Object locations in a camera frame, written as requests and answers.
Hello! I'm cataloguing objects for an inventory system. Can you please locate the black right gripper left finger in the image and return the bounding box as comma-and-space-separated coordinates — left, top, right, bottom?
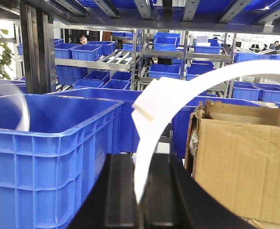
68, 154, 138, 229

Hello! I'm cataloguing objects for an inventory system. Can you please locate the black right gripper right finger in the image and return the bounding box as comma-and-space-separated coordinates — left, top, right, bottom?
143, 154, 254, 229

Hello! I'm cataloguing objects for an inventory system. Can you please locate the white curved PVC pipe clamp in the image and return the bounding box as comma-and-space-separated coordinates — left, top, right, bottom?
132, 60, 280, 203

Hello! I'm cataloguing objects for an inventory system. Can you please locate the blue bin behind front bin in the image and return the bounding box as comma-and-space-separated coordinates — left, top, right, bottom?
51, 88, 141, 154

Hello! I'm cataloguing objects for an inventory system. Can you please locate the large blue bin on shelf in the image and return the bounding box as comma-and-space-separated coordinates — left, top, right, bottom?
0, 93, 125, 229

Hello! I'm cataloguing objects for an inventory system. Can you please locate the torn cardboard box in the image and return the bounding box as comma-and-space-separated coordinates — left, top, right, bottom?
185, 100, 280, 229

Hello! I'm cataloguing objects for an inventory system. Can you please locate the person behind shelves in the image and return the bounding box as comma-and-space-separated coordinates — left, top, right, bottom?
77, 35, 88, 45

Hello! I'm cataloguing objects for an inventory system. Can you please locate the black shelf post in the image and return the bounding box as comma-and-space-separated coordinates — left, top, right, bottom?
19, 1, 56, 94

